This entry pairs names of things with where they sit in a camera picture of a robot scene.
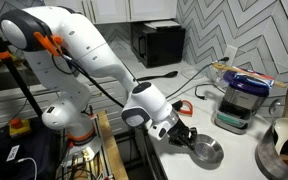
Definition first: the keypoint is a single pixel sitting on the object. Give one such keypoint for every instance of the silver metal bowl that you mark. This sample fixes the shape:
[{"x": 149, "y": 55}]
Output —
[{"x": 209, "y": 151}]

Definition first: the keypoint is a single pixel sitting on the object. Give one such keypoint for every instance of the black serving spoon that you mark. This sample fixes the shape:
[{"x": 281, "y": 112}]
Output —
[{"x": 164, "y": 75}]

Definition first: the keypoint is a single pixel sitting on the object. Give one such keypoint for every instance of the silver metal spoon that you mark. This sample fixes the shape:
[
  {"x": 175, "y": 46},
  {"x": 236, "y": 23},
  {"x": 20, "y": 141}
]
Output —
[{"x": 274, "y": 106}]

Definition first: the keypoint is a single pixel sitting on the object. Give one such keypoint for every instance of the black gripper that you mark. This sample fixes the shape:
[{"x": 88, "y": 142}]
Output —
[{"x": 179, "y": 128}]

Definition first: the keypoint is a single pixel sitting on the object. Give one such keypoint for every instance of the black microwave oven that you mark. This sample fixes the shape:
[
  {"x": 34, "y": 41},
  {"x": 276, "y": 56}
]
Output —
[{"x": 157, "y": 43}]

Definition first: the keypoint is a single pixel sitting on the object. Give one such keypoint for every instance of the white plastic ladle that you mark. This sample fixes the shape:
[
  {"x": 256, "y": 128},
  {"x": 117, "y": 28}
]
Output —
[{"x": 285, "y": 131}]

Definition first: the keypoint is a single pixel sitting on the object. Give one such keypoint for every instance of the white wall cabinets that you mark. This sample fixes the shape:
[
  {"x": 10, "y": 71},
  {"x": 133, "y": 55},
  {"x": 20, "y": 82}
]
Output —
[{"x": 134, "y": 9}]

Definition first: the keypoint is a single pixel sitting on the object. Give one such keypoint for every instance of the long wooden spoon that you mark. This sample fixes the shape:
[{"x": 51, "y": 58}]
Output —
[{"x": 227, "y": 68}]

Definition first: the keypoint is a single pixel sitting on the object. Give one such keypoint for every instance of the wooden plank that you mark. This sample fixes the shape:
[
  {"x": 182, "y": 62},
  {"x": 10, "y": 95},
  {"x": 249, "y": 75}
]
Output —
[{"x": 112, "y": 150}]

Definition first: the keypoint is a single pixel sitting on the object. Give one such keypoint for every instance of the purple blender container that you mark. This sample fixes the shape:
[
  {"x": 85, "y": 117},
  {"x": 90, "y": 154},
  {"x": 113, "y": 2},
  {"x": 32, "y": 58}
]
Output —
[{"x": 244, "y": 83}]

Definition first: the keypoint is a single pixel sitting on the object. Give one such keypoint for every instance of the orange pole clamp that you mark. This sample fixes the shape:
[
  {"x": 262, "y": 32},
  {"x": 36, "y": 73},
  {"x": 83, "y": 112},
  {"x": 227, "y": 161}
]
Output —
[{"x": 2, "y": 55}]

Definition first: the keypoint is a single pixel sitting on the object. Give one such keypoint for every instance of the clear round lid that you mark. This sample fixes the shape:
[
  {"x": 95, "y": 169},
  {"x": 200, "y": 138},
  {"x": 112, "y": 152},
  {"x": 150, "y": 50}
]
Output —
[{"x": 190, "y": 72}]

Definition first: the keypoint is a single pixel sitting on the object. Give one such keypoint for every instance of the white wrist camera block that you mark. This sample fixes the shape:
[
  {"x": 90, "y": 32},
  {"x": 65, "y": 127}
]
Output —
[{"x": 155, "y": 131}]

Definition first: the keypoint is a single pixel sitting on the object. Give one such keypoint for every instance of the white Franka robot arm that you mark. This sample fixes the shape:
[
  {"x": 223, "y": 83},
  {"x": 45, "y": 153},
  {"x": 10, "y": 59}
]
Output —
[{"x": 94, "y": 56}]

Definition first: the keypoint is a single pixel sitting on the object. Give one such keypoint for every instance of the black slanted pole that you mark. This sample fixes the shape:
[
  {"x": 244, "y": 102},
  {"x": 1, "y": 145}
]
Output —
[{"x": 20, "y": 86}]

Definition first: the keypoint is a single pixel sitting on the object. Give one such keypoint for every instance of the white wall outlet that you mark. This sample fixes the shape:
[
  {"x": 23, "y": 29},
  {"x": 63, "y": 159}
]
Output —
[{"x": 230, "y": 53}]

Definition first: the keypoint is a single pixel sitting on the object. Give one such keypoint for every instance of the red heart cookie cutter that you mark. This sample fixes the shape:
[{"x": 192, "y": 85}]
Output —
[{"x": 190, "y": 110}]

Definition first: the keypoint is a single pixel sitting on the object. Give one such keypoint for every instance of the grey drawer cabinet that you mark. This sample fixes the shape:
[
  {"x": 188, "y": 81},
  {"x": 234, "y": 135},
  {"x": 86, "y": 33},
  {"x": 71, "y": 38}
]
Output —
[{"x": 4, "y": 106}]

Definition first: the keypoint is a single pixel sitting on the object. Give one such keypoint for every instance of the yellow emergency stop box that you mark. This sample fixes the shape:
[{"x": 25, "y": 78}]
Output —
[{"x": 19, "y": 127}]

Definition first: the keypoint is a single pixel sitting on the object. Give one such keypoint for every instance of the metal utensil pot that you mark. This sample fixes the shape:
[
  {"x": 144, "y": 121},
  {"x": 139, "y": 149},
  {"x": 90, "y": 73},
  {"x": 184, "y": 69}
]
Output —
[{"x": 267, "y": 156}]

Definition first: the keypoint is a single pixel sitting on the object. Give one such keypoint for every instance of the black controller case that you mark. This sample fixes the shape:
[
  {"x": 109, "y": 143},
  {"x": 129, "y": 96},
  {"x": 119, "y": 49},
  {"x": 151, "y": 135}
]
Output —
[{"x": 20, "y": 153}]

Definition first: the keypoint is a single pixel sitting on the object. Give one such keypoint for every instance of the plastic base bracket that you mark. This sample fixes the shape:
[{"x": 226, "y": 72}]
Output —
[{"x": 87, "y": 153}]

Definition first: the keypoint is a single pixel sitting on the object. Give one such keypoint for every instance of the white red blue packet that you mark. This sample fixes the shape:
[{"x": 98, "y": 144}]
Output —
[{"x": 258, "y": 77}]

